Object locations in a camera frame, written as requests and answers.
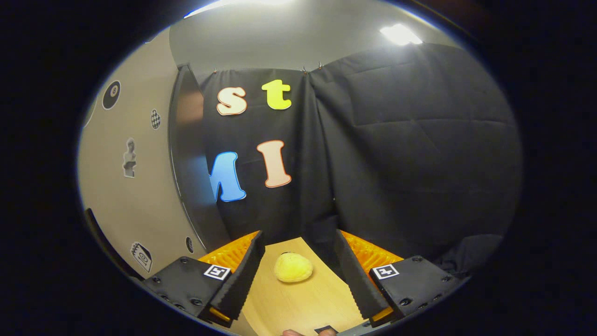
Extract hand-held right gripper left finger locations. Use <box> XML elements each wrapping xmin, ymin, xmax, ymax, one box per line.
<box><xmin>142</xmin><ymin>230</ymin><xmax>266</xmax><ymax>327</ymax></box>

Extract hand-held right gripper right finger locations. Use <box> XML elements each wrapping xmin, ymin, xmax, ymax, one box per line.
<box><xmin>335</xmin><ymin>229</ymin><xmax>460</xmax><ymax>328</ymax></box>

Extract yellow plush toy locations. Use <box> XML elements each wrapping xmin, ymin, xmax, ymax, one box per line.
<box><xmin>273</xmin><ymin>252</ymin><xmax>314</xmax><ymax>283</ymax></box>

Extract black backdrop cloth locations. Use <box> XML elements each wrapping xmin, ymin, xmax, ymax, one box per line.
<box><xmin>198</xmin><ymin>43</ymin><xmax>523</xmax><ymax>276</ymax></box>

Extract ceiling light panel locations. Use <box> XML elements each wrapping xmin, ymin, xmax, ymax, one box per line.
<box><xmin>379</xmin><ymin>23</ymin><xmax>423</xmax><ymax>46</ymax></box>

